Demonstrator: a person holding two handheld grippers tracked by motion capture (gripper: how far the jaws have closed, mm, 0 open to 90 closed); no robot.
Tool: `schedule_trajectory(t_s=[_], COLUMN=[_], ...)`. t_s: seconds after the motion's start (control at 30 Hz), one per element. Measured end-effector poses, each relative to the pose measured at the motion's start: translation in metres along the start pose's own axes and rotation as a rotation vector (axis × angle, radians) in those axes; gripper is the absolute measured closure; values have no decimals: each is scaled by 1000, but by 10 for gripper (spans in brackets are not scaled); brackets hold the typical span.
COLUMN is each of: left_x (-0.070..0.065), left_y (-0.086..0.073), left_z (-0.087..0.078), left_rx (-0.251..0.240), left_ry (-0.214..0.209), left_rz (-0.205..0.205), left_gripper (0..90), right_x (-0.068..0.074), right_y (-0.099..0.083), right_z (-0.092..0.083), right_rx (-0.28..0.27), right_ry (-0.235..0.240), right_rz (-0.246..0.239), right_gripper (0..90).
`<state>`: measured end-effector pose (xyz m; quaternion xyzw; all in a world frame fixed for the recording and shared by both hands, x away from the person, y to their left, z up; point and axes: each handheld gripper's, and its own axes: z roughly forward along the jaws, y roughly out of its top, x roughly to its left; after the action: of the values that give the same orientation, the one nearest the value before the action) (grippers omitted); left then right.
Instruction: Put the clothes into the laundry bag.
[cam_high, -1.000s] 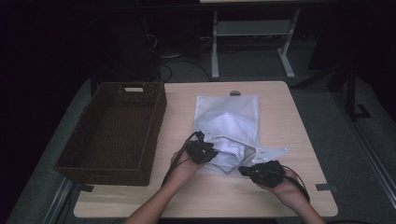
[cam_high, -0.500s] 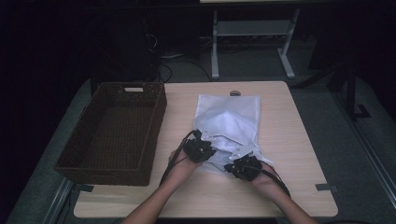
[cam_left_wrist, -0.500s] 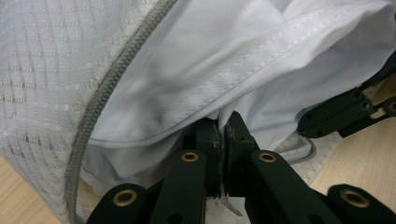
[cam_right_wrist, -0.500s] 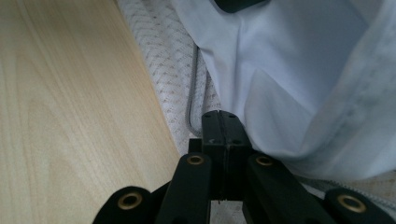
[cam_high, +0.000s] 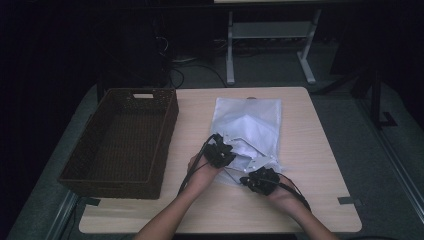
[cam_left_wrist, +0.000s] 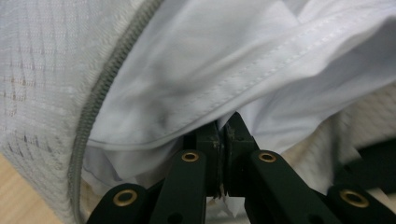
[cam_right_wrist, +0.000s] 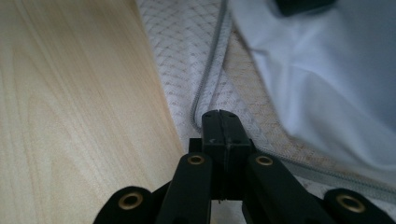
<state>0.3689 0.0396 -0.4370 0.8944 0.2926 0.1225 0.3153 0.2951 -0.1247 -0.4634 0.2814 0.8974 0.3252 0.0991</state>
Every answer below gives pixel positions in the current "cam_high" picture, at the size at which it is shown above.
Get person's right hand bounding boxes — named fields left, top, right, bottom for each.
left=266, top=175, right=306, bottom=214

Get brown woven basket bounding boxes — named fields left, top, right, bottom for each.
left=57, top=87, right=180, bottom=200

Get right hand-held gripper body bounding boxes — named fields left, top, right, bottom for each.
left=248, top=156, right=281, bottom=197

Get white mesh laundry bag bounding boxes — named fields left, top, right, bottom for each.
left=209, top=96, right=283, bottom=188

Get black floor cables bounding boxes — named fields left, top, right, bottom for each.
left=168, top=56, right=228, bottom=89

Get metal floor rail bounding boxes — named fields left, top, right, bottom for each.
left=353, top=98, right=424, bottom=221
left=44, top=189, right=79, bottom=240

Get grey tape strip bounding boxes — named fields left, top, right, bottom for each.
left=337, top=196, right=364, bottom=206
left=80, top=197, right=101, bottom=207

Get white metal table frame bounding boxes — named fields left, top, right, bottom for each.
left=225, top=9, right=323, bottom=86

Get person's left hand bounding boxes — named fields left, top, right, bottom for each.
left=186, top=154, right=223, bottom=198

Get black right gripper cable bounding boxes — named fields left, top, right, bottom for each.
left=276, top=172, right=313, bottom=213

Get black metal stand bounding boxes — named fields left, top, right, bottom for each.
left=313, top=66, right=398, bottom=130

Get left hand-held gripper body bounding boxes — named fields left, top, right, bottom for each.
left=203, top=133, right=238, bottom=169

